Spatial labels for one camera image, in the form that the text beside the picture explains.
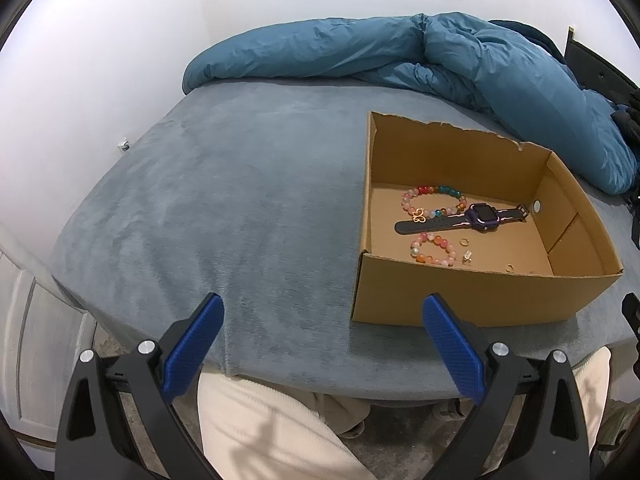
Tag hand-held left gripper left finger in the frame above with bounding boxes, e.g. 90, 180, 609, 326
54, 292, 226, 480

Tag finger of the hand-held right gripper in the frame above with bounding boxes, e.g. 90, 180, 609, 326
620, 292, 640, 381

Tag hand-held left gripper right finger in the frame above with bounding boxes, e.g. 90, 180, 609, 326
422, 294, 601, 480

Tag brown cardboard box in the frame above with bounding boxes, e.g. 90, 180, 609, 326
350, 111, 625, 327

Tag pink bead bracelet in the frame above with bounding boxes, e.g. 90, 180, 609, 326
410, 232, 459, 267

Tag purple and pink smartwatch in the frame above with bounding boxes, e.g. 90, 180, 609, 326
394, 202, 531, 236

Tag grey fleece blanket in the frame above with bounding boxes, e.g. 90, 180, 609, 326
50, 80, 640, 403

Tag white door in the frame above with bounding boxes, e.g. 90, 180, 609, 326
0, 240, 97, 453

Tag black clothes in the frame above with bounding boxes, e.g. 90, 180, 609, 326
607, 87, 640, 143

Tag blue duvet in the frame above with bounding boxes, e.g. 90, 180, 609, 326
181, 11, 640, 196

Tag multicolour bead bracelet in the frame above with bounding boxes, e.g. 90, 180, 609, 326
400, 185, 469, 221

